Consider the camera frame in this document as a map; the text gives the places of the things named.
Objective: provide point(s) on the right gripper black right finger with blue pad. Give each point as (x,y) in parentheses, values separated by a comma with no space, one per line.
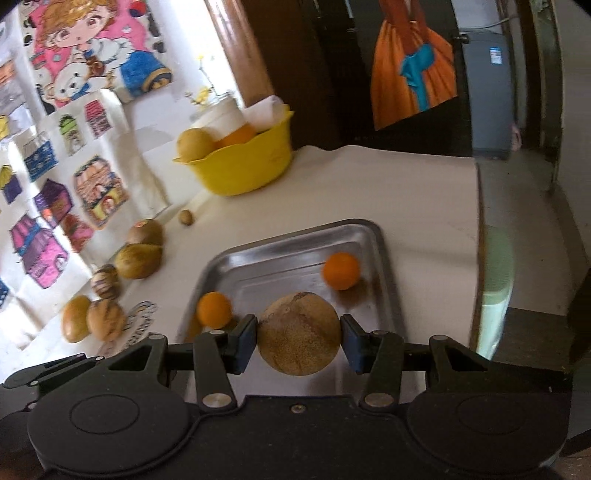
(384,356)

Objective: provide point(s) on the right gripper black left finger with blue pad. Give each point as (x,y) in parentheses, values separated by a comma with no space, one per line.
(212,356)

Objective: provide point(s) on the yellow mango fruit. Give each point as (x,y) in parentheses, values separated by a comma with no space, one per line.
(74,319)

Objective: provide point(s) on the round brown melon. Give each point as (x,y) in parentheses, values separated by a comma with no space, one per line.
(299,334)

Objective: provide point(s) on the large striped melon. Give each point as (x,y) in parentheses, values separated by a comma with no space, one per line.
(105,319)

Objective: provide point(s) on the brown kiwi fruit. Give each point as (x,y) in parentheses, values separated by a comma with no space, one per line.
(147,231)

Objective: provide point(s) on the small brown nut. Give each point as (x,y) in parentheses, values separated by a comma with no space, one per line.
(185,217)

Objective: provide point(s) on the green plastic stool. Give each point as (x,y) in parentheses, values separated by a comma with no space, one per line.
(499,275)

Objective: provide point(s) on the white printed tablecloth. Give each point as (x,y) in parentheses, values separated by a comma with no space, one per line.
(428,208)

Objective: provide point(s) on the yellow plastic bowl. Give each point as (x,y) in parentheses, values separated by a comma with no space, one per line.
(242,168)

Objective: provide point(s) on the yellow pear in bowl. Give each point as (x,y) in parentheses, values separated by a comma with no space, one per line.
(194,144)

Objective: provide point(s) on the houses drawing poster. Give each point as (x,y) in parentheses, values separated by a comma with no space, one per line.
(71,187)

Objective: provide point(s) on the orange in bowl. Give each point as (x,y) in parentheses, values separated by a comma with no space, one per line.
(241,135)

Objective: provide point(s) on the white cup in bowl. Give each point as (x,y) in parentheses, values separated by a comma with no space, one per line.
(221,118)

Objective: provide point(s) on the white paper roll in bowl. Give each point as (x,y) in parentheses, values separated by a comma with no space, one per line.
(265,114)

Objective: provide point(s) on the orange dress painting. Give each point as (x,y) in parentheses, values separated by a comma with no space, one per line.
(413,68)

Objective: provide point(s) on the grey washing machine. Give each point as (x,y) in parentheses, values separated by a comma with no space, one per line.
(490,86)

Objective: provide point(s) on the cartoon girl bear poster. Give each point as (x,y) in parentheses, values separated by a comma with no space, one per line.
(75,48)

